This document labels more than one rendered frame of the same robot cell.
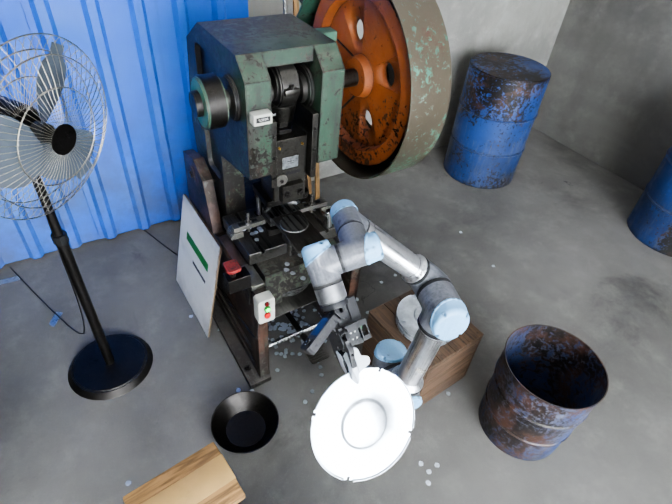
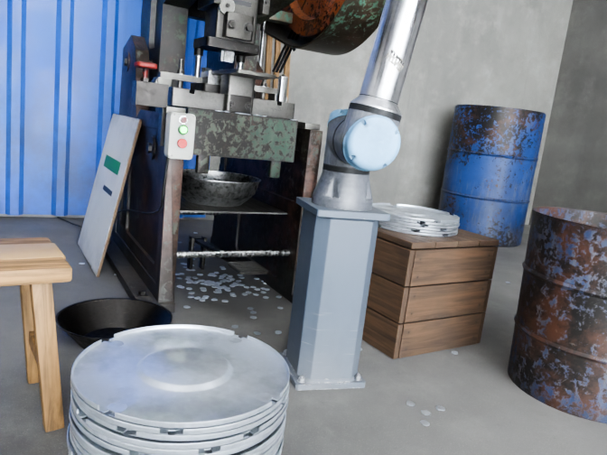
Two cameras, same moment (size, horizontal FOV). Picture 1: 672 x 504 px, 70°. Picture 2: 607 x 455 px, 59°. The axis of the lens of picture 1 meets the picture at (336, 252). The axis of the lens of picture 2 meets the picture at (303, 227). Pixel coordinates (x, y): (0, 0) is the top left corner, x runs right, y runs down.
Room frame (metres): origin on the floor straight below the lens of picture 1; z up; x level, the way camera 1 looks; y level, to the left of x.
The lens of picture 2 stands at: (-0.24, -0.28, 0.64)
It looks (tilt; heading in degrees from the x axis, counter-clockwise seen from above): 11 degrees down; 6
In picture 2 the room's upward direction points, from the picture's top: 7 degrees clockwise
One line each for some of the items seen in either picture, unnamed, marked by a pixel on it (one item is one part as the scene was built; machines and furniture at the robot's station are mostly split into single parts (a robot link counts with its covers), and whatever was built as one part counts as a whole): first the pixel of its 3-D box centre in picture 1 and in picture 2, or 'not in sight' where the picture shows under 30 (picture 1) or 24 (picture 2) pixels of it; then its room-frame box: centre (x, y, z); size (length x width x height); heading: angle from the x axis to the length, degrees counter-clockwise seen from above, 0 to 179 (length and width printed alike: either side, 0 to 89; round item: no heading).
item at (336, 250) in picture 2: not in sight; (330, 291); (1.09, -0.24, 0.23); 0.19 x 0.19 x 0.45; 23
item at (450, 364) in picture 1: (418, 345); (404, 277); (1.51, -0.46, 0.18); 0.40 x 0.38 x 0.35; 39
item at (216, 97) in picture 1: (215, 103); not in sight; (1.60, 0.48, 1.31); 0.22 x 0.12 x 0.22; 35
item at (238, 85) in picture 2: (299, 241); (240, 91); (1.58, 0.17, 0.72); 0.25 x 0.14 x 0.14; 35
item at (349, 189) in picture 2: not in sight; (344, 185); (1.09, -0.24, 0.50); 0.15 x 0.15 x 0.10
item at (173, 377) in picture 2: not in sight; (185, 366); (0.43, -0.07, 0.29); 0.29 x 0.29 x 0.01
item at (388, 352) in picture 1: (389, 359); (350, 138); (1.08, -0.24, 0.62); 0.13 x 0.12 x 0.14; 17
